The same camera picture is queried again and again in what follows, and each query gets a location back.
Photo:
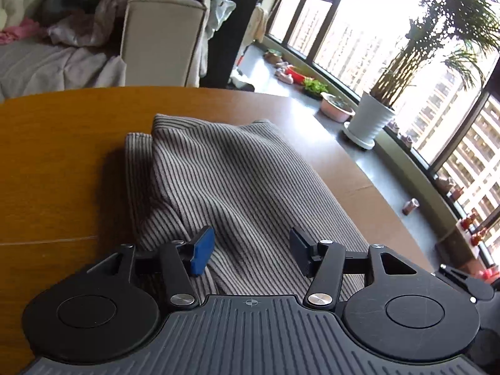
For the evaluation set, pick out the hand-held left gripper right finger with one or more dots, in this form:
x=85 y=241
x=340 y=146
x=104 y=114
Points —
x=299 y=250

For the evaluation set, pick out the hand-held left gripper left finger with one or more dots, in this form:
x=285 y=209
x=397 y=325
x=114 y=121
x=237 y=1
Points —
x=203 y=250

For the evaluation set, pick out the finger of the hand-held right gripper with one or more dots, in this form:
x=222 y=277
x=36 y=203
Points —
x=468 y=283

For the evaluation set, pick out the grey striped sweater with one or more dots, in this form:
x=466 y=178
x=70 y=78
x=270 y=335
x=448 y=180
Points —
x=234 y=183

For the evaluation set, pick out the pink bowl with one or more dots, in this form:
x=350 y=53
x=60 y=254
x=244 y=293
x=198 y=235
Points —
x=336 y=107

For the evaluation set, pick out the white plant pot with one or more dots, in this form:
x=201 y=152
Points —
x=371 y=117

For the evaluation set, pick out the small leafy green plant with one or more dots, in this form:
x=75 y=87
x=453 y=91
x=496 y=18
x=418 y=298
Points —
x=315 y=87

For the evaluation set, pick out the red planter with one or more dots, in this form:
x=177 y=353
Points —
x=299 y=75

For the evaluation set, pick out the small brown pot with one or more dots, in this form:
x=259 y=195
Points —
x=273 y=55

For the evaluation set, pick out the tall green potted plant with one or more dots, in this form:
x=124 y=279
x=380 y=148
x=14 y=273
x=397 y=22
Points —
x=394 y=74

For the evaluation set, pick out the beige sofa armrest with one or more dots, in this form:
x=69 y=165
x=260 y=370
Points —
x=160 y=43

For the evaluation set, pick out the beige hanging cloth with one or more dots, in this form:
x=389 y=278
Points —
x=259 y=23

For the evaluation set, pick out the grey covered sofa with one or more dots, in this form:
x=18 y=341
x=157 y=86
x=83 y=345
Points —
x=47 y=66

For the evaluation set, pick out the light blue garment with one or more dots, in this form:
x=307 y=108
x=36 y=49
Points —
x=218 y=7

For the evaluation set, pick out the white floral cloth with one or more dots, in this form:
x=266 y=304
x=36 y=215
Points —
x=78 y=27

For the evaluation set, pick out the pink cloth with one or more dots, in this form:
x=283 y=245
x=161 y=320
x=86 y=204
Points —
x=19 y=31

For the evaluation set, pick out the black window frame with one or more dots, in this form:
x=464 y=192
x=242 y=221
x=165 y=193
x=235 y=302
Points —
x=441 y=156

